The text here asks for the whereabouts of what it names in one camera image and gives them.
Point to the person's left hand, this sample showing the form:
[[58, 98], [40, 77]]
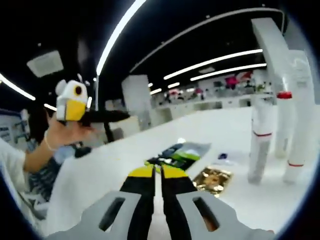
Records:
[[67, 135]]

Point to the white square pillar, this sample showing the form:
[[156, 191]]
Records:
[[136, 95], [267, 45]]

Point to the gold foil sachet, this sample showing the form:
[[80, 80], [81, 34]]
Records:
[[212, 181]]

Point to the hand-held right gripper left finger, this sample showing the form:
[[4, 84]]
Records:
[[140, 200]]

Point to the green striped sachet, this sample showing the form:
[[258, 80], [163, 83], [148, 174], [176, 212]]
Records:
[[185, 157]]

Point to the ceiling air vent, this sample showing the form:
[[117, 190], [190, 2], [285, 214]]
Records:
[[45, 63]]

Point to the long white office counter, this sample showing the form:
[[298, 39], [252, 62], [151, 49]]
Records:
[[200, 105]]

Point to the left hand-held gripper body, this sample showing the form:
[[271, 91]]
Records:
[[71, 107]]

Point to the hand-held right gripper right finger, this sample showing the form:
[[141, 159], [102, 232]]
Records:
[[175, 200]]

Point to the small blue lid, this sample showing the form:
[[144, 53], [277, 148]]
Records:
[[222, 156]]

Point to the straight ceiling light strip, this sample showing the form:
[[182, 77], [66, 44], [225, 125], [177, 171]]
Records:
[[212, 61], [230, 71]]

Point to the long curved ceiling light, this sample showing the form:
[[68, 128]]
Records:
[[117, 32]]

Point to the tall white bottle clear cap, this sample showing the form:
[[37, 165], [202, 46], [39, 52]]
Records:
[[298, 112]]

